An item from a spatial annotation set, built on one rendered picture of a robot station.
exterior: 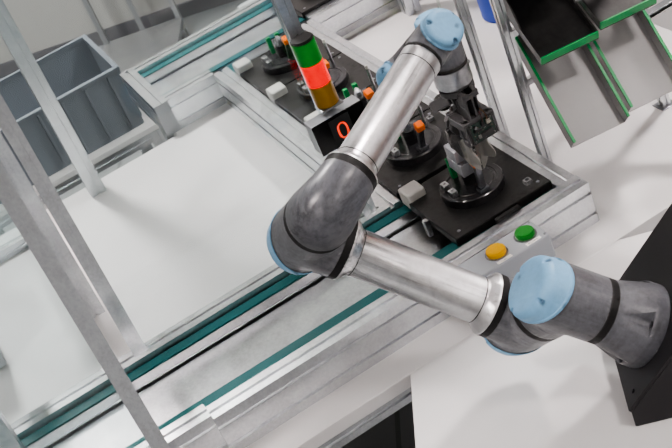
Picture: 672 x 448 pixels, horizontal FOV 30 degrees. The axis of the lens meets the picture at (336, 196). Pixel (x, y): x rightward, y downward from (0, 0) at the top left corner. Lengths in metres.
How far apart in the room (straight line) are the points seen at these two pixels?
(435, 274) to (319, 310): 0.49
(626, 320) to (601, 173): 0.72
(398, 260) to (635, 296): 0.40
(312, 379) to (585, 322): 0.60
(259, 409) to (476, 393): 0.42
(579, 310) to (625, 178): 0.71
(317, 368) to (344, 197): 0.53
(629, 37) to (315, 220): 1.02
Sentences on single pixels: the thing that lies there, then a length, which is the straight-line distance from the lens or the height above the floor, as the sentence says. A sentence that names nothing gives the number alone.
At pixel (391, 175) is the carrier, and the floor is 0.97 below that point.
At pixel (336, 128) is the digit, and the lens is 2.57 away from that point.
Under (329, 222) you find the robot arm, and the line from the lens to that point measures 2.01.
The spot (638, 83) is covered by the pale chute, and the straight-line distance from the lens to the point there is 2.75.
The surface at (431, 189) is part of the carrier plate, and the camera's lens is 2.72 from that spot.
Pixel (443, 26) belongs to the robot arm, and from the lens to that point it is 2.19.
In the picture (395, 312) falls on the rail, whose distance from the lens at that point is 2.47.
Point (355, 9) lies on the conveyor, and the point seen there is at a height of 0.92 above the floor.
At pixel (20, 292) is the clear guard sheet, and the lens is 2.13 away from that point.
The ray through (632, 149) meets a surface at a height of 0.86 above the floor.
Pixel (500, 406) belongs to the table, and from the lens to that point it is 2.32.
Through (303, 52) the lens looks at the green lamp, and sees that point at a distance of 2.49.
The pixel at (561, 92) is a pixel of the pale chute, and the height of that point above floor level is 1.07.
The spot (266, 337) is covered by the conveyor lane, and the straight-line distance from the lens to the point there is 2.60.
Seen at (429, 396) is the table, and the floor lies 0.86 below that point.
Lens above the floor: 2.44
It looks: 31 degrees down
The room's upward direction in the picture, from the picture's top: 23 degrees counter-clockwise
